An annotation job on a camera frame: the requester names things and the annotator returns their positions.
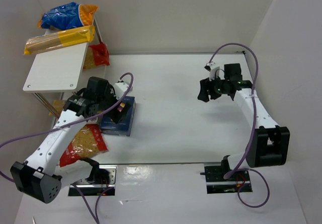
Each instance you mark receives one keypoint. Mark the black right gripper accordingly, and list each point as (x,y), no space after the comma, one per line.
(208,88)

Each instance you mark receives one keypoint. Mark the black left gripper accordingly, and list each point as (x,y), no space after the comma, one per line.
(116,107)

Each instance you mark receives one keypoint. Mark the blue Barilla pasta box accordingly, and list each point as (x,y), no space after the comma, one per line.
(123,128)

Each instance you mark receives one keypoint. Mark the yellow spaghetti bag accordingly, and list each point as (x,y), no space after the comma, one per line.
(60,39)
(58,106)

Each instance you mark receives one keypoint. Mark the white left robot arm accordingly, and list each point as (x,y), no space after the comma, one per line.
(37,175)

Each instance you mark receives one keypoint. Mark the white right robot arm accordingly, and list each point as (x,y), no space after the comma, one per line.
(268,143)

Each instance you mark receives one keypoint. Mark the red macaroni pasta bag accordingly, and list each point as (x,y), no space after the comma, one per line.
(87,143)

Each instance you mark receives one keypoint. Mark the red pasta bag under shelf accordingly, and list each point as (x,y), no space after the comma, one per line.
(96,55)

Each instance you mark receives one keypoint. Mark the white wooden shelf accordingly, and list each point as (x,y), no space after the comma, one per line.
(57,71)

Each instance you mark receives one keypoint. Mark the yellow spaghetti bag on shelf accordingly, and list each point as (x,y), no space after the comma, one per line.
(60,39)

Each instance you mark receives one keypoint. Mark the blue orange pasta bag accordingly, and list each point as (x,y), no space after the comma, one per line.
(68,16)

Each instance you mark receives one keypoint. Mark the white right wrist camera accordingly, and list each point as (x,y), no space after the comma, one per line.
(213,69)

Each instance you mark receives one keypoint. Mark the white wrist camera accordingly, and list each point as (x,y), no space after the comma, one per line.
(213,69)
(121,87)

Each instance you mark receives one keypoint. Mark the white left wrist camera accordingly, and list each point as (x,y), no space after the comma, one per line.
(121,87)

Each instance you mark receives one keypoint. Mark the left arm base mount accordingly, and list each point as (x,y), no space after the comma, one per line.
(105,185)

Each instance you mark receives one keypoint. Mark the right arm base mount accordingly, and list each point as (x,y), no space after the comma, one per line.
(216,184)

